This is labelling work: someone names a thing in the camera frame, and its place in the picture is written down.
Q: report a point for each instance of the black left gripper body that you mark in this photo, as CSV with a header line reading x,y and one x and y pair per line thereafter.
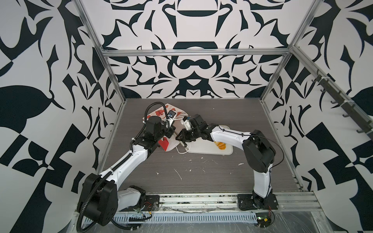
x,y
163,131

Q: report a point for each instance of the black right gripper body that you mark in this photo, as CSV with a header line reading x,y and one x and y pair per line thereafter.
x,y
192,134

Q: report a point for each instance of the red white paper bag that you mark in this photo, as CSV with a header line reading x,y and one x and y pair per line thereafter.
x,y
160,109

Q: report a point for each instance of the ridged orange fake bread loaf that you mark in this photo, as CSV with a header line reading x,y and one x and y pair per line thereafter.
x,y
220,145

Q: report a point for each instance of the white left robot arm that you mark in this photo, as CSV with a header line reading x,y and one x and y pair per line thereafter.
x,y
100,197

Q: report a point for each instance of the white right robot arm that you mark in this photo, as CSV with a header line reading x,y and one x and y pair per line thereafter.
x,y
259,152

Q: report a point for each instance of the white plastic tray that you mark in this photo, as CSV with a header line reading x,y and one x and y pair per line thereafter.
x,y
202,146

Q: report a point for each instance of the small electronics board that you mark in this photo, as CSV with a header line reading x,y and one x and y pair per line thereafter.
x,y
264,220

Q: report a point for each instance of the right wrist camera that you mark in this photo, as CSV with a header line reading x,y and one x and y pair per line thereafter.
x,y
186,122

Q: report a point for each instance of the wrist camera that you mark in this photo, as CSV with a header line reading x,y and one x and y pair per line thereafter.
x,y
171,114
186,122

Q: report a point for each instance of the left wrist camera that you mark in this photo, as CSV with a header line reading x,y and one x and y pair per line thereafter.
x,y
171,114

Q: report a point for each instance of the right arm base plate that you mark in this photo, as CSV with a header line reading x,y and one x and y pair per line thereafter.
x,y
255,202

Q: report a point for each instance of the white slotted cable duct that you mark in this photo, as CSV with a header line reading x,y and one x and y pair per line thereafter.
x,y
158,218

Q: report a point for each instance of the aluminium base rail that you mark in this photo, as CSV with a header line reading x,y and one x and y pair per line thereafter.
x,y
220,202

